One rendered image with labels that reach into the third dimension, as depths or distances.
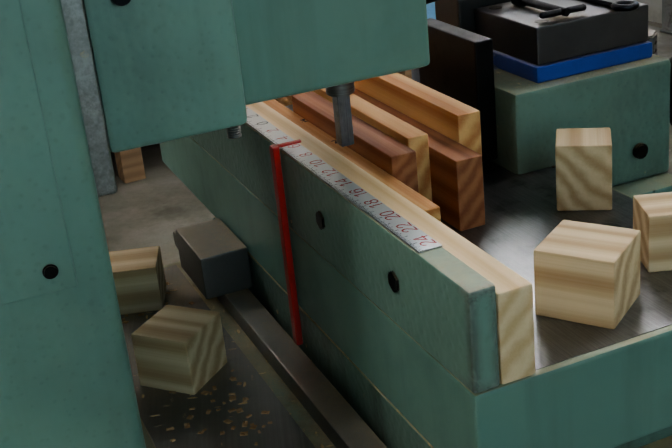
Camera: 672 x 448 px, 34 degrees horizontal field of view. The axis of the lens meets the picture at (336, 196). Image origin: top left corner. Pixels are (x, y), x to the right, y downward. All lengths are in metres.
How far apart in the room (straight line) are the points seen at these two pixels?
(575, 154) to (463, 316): 0.22
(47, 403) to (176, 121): 0.16
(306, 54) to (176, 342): 0.21
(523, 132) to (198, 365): 0.28
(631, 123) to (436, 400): 0.33
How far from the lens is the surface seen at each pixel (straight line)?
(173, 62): 0.60
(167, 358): 0.75
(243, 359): 0.78
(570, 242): 0.59
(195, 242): 0.85
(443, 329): 0.54
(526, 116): 0.78
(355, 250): 0.62
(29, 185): 0.55
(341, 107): 0.71
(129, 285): 0.86
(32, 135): 0.54
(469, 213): 0.70
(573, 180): 0.72
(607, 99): 0.81
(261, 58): 0.65
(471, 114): 0.71
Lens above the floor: 1.19
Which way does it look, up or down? 22 degrees down
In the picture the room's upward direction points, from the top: 6 degrees counter-clockwise
